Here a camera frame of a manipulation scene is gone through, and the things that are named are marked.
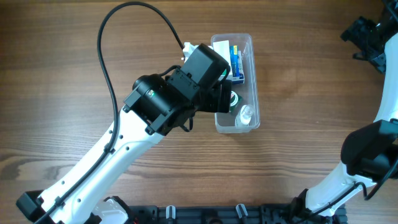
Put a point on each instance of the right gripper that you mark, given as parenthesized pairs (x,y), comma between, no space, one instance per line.
(363,37)

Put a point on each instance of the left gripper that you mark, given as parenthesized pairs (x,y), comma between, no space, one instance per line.
(224,96)

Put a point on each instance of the dark green square box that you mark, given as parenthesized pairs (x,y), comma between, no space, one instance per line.
(236,100)

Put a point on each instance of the white Hansaplast box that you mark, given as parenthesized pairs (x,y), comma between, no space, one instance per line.
(239,80)

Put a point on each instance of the white spray bottle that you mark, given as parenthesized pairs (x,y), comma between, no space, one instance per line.
(243,118)

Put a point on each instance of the blue medicine box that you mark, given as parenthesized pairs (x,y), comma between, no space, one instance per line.
(234,58)

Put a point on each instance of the white green Panadol box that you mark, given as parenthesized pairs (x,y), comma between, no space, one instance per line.
(222,48)

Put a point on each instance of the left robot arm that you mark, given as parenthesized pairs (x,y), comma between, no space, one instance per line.
(157,104)

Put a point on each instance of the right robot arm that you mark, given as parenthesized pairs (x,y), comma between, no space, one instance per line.
(368,155)

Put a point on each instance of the clear plastic container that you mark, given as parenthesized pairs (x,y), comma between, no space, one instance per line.
(225,122)

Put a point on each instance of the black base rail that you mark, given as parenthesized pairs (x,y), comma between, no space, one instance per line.
(263,214)

